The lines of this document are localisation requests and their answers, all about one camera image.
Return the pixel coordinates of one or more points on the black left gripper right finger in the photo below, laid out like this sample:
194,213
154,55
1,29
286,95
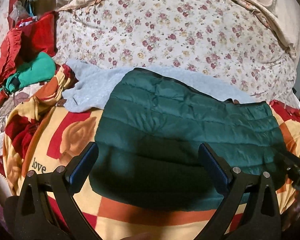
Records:
261,216

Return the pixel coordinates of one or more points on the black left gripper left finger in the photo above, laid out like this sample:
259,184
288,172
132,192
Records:
46,206

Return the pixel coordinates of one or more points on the dark green quilted puffer jacket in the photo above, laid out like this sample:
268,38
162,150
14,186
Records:
149,135

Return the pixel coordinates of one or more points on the yellow red patterned blanket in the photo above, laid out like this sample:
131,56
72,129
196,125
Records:
40,134

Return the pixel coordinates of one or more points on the light grey fleece sweatshirt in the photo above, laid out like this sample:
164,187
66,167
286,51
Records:
95,85

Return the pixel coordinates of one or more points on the teal green garment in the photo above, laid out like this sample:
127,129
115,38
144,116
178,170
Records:
42,68

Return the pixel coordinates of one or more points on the white floral quilt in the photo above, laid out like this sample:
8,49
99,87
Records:
214,37

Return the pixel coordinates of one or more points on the red garment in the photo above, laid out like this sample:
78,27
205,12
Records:
25,41

